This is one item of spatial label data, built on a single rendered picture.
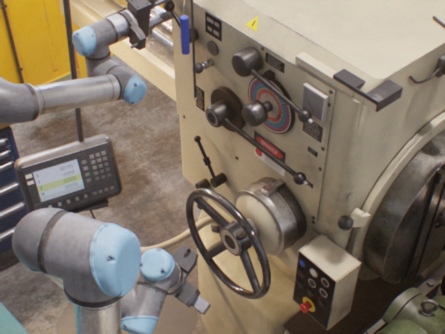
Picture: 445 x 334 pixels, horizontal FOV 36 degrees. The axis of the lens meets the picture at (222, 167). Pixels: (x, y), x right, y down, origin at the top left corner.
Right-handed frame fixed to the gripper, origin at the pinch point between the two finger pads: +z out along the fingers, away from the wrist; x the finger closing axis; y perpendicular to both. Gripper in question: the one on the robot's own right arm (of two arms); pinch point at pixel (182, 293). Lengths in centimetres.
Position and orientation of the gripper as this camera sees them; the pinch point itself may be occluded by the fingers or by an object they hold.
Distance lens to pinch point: 183.4
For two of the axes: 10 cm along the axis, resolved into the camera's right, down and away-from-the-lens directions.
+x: 7.9, 5.1, -3.5
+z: 1.5, 3.9, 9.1
